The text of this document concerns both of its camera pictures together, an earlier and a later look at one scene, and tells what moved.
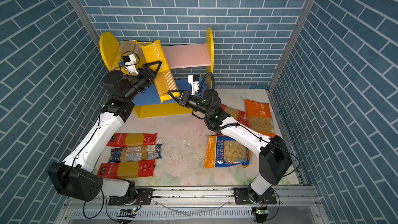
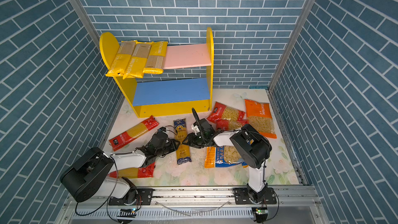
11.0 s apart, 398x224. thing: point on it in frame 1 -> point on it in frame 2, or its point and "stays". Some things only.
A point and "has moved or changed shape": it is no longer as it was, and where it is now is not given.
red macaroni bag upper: x=239 y=114 stays
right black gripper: x=187 y=98 -> x=191 y=140
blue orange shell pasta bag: x=225 y=151 stays
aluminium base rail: x=294 y=205 stays
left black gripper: x=145 y=75 -> x=173 y=144
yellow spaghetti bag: x=165 y=80 has moved or changed shape
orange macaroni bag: x=259 y=117 stays
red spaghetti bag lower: x=135 y=169 stays
